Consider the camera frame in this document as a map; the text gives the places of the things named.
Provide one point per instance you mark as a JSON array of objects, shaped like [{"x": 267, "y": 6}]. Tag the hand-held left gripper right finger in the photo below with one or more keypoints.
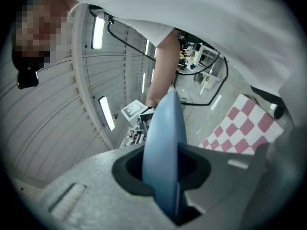
[{"x": 227, "y": 188}]

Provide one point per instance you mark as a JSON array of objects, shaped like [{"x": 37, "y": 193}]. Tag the person's right forearm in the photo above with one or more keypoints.
[{"x": 163, "y": 68}]

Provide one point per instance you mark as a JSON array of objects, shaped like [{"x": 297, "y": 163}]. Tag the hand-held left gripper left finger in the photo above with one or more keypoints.
[{"x": 96, "y": 200}]

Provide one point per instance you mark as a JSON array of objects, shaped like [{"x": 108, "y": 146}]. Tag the big blue plate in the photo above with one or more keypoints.
[{"x": 163, "y": 140}]

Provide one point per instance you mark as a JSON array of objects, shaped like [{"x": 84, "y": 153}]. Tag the red white checkered tablecloth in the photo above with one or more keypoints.
[{"x": 244, "y": 128}]

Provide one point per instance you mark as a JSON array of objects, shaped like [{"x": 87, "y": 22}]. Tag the black head camera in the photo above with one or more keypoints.
[{"x": 27, "y": 80}]

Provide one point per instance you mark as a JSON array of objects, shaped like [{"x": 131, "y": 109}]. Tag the person's white shirt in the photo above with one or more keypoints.
[{"x": 216, "y": 20}]

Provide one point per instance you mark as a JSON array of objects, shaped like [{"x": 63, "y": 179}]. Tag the person's black trousers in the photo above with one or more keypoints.
[{"x": 261, "y": 93}]

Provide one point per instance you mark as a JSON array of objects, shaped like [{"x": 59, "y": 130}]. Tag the person's head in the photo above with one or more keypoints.
[{"x": 40, "y": 32}]

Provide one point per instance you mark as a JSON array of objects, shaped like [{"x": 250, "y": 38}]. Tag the white desk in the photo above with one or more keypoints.
[{"x": 200, "y": 50}]

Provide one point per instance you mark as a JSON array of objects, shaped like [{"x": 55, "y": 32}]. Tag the ceiling light panel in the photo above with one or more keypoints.
[
  {"x": 146, "y": 47},
  {"x": 106, "y": 114},
  {"x": 143, "y": 83},
  {"x": 98, "y": 32}
]

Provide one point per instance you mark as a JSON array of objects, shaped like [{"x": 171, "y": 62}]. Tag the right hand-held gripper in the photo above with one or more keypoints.
[{"x": 133, "y": 110}]

